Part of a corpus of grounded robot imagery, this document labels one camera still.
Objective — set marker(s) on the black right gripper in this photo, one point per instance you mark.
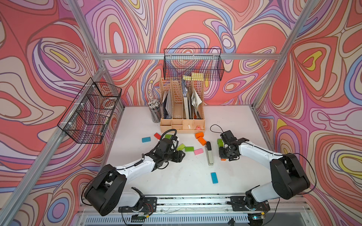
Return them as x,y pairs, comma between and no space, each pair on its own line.
222,156

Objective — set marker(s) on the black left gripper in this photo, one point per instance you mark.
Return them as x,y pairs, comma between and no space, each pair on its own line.
178,157

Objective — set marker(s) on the green block long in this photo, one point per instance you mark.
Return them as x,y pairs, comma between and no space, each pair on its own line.
220,142

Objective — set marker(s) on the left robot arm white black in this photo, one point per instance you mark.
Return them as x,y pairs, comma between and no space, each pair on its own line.
106,191

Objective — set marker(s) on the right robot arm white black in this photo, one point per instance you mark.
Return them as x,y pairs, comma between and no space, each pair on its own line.
288,177

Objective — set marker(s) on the red wooden block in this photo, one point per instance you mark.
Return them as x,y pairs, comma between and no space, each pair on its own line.
158,136

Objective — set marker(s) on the light green block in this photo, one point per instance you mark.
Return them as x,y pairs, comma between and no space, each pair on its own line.
181,147

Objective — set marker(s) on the black white stapler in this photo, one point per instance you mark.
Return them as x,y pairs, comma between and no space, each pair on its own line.
209,153

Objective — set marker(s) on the green block middle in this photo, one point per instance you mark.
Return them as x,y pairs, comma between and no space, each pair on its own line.
189,149

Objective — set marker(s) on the orange block lower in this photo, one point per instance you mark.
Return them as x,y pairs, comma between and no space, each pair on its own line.
202,141

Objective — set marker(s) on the pink wooden block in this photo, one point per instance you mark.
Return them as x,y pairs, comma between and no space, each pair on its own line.
198,151

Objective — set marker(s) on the teal block front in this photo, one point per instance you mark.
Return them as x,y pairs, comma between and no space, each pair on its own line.
214,178

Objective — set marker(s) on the orange block upper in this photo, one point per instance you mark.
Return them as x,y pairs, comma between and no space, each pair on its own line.
199,134

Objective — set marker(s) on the clear cup of pencils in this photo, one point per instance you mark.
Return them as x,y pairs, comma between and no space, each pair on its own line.
155,109

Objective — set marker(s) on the beige desk organizer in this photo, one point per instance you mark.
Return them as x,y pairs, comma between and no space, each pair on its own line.
183,106

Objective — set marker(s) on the yellow sticky note block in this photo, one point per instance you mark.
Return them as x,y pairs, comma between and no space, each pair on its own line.
194,77

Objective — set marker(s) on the teal block near left wall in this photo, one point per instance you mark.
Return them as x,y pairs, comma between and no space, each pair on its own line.
146,139

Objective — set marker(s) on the metal base rail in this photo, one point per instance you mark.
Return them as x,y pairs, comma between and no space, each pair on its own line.
216,207

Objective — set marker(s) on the left black wire basket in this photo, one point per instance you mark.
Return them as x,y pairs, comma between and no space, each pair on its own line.
87,119

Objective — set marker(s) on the black wire basket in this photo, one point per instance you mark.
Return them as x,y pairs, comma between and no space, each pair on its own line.
183,61
87,119

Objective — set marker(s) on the back black wire basket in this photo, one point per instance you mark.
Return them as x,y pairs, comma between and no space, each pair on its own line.
183,61

